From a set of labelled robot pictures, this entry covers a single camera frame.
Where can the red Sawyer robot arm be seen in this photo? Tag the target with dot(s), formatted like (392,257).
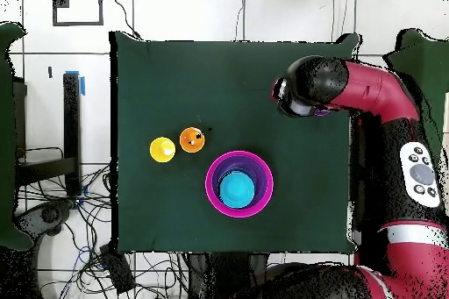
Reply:
(379,88)

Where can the orange cup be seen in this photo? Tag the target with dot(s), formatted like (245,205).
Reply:
(187,136)

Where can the dark green side tablecloth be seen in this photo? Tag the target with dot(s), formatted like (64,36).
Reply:
(431,67)
(7,137)

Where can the large pink bowl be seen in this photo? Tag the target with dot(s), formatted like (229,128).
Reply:
(208,183)

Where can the cyan bowl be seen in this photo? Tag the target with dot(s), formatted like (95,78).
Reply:
(236,190)

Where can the blue tape piece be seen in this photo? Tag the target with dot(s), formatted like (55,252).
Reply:
(82,85)

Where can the purple cup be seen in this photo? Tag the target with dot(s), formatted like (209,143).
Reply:
(321,113)

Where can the black stand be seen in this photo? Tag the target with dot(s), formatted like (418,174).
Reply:
(72,120)

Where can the black box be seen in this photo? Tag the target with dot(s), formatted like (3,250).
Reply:
(119,271)

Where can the yellow cup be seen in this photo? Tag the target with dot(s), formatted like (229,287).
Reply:
(158,145)

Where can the blue ringed flat-bottom bowl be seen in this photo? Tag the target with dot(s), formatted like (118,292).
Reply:
(228,171)

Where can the grey chair base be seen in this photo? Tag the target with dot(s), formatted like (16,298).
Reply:
(49,214)

